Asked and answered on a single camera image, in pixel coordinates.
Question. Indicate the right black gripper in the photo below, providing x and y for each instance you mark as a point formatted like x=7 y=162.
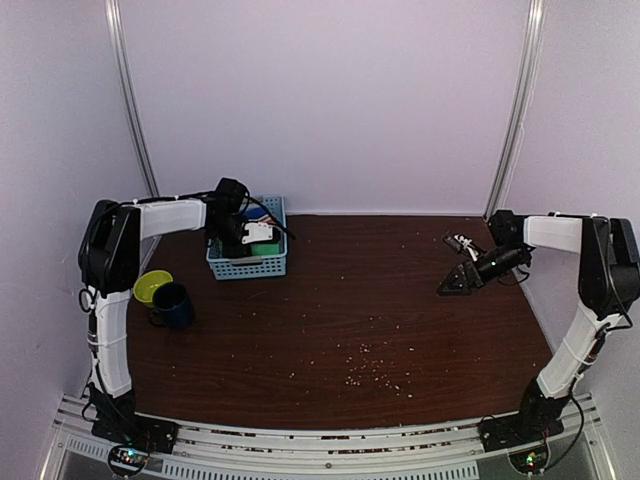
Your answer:
x=465 y=278

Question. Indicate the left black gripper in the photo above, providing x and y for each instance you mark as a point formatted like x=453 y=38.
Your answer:
x=230 y=251

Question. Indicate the green microfiber towel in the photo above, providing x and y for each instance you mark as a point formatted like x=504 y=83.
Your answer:
x=265 y=249

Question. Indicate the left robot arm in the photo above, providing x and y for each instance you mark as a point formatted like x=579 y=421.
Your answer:
x=109 y=259

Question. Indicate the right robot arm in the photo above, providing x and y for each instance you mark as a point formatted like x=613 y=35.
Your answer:
x=608 y=285

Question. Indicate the blue rolled towel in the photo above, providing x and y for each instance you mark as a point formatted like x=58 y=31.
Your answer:
x=258 y=214

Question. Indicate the light blue plastic basket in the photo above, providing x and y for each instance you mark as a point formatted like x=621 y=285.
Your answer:
x=254 y=267

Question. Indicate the dark blue mug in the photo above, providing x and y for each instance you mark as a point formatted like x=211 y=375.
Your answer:
x=171 y=307

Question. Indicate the yellow green bowl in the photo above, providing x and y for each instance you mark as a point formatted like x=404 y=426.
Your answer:
x=147 y=284

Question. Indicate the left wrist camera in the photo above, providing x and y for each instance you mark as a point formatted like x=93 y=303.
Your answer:
x=230 y=202

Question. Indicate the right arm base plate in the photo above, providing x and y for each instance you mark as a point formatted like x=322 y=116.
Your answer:
x=497 y=433

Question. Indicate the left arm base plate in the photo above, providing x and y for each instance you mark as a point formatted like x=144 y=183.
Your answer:
x=148 y=434

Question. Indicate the aluminium front rail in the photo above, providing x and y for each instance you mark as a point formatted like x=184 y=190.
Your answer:
x=450 y=450

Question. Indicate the left aluminium post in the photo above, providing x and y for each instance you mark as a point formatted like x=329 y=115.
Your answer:
x=132 y=113

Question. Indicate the aluminium post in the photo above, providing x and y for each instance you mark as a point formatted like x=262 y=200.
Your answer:
x=524 y=88
x=132 y=113

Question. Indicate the right aluminium post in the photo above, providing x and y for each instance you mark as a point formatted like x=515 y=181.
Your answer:
x=524 y=88

